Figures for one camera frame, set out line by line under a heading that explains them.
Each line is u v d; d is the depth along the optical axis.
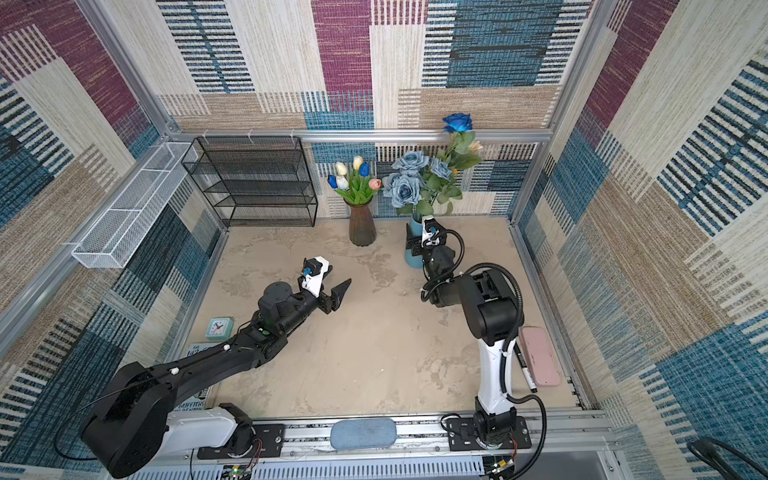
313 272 0.66
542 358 0.84
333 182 0.93
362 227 1.13
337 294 0.72
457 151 0.80
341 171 0.96
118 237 0.73
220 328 0.91
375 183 0.90
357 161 0.94
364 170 0.93
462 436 0.73
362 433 0.72
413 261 0.99
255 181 1.10
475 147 0.80
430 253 0.86
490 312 0.56
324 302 0.71
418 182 0.78
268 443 0.73
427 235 0.83
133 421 0.41
